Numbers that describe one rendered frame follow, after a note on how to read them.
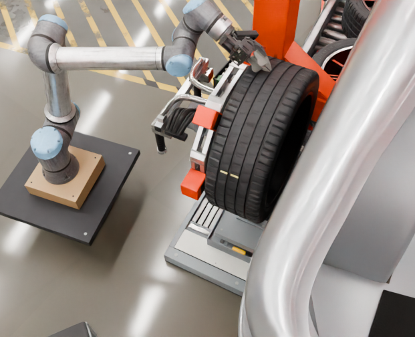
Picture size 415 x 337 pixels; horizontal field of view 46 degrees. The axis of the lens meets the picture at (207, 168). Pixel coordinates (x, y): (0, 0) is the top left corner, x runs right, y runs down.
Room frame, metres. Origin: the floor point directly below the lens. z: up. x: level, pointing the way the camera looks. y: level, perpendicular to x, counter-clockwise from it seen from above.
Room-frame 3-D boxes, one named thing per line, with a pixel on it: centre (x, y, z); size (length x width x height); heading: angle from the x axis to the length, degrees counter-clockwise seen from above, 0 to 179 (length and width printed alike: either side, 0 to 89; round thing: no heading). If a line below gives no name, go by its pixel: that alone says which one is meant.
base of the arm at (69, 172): (1.44, 0.76, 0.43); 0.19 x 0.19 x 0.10
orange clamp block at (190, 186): (1.01, 0.05, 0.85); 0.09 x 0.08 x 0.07; 150
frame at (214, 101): (1.28, -0.10, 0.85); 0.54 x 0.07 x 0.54; 150
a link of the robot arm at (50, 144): (1.44, 0.76, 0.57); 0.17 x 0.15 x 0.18; 169
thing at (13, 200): (1.44, 0.76, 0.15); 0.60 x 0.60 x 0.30; 67
